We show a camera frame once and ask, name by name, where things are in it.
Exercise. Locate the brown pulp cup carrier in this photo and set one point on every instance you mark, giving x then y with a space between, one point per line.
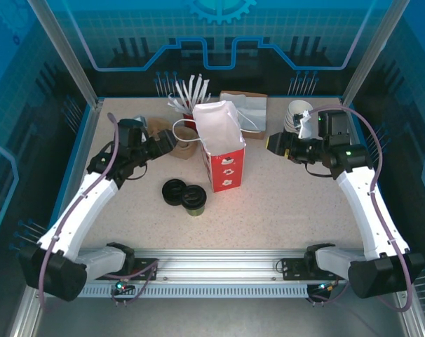
183 145

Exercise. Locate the red flower-print paper bag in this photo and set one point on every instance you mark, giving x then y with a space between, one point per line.
226 172

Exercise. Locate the green paper coffee cup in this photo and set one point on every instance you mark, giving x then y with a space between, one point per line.
195 211

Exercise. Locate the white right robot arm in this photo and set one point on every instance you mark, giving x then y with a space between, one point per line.
363 210

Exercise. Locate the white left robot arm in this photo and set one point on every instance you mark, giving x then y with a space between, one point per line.
79 207

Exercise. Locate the red straw holder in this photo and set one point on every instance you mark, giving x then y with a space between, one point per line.
188 116

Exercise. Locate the white wrapped straw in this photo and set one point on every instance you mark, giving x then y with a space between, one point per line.
191 87
198 88
207 99
183 95
174 103
203 92

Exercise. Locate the white napkin stack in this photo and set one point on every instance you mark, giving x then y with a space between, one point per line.
252 112

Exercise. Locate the paper cup stack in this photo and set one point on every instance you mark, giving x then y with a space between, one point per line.
296 108

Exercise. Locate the black cup lid stack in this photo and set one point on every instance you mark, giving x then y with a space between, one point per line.
173 191

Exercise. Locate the small LED circuit board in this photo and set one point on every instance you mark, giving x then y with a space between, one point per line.
120 286
326 287

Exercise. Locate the aluminium frame post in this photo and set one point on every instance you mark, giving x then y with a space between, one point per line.
68 52
371 52

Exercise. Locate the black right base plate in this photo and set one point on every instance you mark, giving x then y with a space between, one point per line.
293 268

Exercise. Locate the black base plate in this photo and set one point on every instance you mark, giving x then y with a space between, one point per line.
146 267
293 268

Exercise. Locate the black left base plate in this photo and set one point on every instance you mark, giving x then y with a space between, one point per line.
146 267

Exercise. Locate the aluminium front rail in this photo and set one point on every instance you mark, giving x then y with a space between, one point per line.
219 263

